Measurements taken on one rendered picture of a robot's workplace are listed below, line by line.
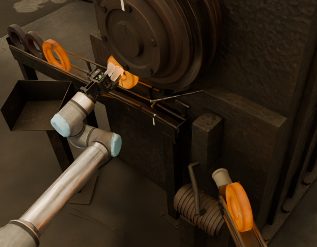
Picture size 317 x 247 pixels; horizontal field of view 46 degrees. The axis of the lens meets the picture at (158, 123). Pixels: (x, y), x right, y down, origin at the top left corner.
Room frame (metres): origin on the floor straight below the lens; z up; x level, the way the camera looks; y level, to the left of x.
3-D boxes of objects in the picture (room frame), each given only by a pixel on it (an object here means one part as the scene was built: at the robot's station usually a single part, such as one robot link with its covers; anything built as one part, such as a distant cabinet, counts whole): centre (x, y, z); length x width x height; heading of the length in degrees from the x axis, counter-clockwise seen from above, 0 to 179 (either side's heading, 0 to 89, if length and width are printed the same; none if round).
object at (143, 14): (1.05, 0.06, 1.11); 0.28 x 0.06 x 0.28; 45
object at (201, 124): (0.96, -0.18, 0.68); 0.11 x 0.08 x 0.24; 135
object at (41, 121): (1.29, 0.52, 0.36); 0.26 x 0.20 x 0.72; 80
